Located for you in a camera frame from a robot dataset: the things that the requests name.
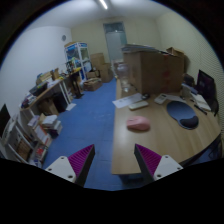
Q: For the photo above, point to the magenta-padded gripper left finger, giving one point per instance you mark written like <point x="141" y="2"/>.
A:
<point x="61" y="166"/>

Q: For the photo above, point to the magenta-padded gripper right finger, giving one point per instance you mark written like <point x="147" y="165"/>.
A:
<point x="166" y="165"/>

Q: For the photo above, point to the pink computer mouse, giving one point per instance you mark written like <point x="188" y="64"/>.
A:
<point x="138" y="123"/>

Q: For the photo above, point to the dark blue mouse pad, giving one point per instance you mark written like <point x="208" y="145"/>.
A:
<point x="181" y="113"/>

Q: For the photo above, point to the white shelf unit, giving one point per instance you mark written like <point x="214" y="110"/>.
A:
<point x="23" y="141"/>

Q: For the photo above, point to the flat white remote control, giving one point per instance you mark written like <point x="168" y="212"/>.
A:
<point x="138" y="105"/>

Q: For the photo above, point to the white paper sheet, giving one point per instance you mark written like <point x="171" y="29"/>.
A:
<point x="125" y="100"/>
<point x="176" y="97"/>

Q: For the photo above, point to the white open book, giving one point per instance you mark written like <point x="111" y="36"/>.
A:
<point x="201" y="101"/>

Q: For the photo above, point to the black computer screen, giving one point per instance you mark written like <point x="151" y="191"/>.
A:
<point x="4" y="118"/>

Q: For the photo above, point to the black stand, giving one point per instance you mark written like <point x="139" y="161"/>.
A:
<point x="77" y="86"/>

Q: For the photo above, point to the open cardboard box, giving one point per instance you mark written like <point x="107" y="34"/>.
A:
<point x="92" y="84"/>

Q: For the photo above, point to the black monitor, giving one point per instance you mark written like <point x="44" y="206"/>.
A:
<point x="205" y="83"/>

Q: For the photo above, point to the large cardboard box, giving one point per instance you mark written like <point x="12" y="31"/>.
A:
<point x="156" y="71"/>

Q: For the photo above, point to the clear plastic jar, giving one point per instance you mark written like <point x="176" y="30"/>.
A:
<point x="124" y="78"/>

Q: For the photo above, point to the stacked cardboard boxes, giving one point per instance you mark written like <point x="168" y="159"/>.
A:
<point x="101" y="66"/>

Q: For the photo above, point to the glass display cabinet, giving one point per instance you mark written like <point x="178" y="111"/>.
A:
<point x="77" y="58"/>

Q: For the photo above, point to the small cardboard box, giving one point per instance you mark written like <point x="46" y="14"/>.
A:
<point x="176" y="51"/>

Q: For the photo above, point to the grey door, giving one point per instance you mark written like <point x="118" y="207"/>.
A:
<point x="115" y="41"/>

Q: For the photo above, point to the ceiling tube light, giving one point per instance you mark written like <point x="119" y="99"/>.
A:
<point x="103" y="4"/>

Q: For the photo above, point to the round wall clock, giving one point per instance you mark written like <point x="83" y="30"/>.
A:
<point x="64" y="37"/>

